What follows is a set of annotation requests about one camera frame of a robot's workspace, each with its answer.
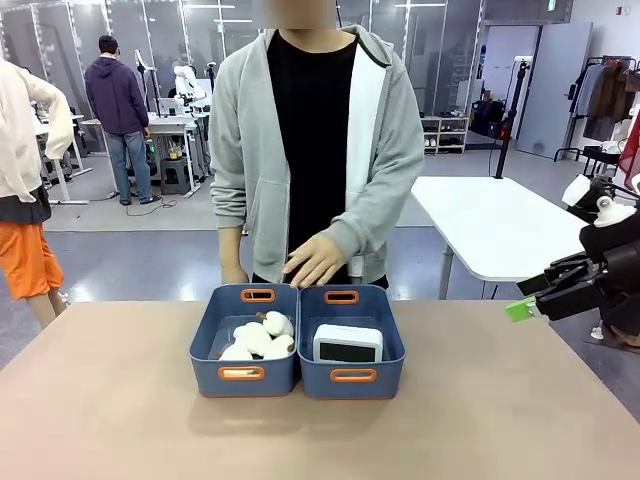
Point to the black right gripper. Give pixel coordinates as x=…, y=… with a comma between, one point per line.
x=620, y=260

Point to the white digital clock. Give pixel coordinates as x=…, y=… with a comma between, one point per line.
x=347, y=342

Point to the person's left forearm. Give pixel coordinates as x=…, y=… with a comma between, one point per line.
x=367, y=220

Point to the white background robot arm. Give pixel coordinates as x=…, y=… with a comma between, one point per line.
x=189, y=90

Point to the person's right forearm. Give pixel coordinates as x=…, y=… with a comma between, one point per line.
x=232, y=250

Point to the person's left hand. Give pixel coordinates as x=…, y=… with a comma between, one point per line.
x=315, y=262

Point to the person's right hand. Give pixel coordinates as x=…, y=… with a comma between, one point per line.
x=234, y=276

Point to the white table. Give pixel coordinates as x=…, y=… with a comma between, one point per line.
x=490, y=225

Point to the black utility cart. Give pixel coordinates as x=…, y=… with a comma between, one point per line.
x=602, y=156

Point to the red hanging garment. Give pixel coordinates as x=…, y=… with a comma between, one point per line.
x=631, y=155

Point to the black tripod stand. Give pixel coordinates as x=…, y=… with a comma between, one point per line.
x=511, y=120

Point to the wooden shoe rack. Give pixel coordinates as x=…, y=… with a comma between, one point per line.
x=447, y=135

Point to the black clothes rack with coats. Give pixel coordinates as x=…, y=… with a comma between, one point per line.
x=607, y=100

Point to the gray door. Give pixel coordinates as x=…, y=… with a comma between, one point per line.
x=555, y=90

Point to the person in gray hoodie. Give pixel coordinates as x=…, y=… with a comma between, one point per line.
x=310, y=150

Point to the gray step stool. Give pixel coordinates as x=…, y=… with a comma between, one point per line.
x=176, y=177

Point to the white background desk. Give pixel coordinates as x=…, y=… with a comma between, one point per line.
x=172, y=127

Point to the person in navy hoodie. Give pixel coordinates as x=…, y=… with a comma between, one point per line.
x=120, y=100

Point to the person in cream sweater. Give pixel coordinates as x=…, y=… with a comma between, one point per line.
x=25, y=150

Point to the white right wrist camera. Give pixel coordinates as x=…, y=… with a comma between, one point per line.
x=612, y=210

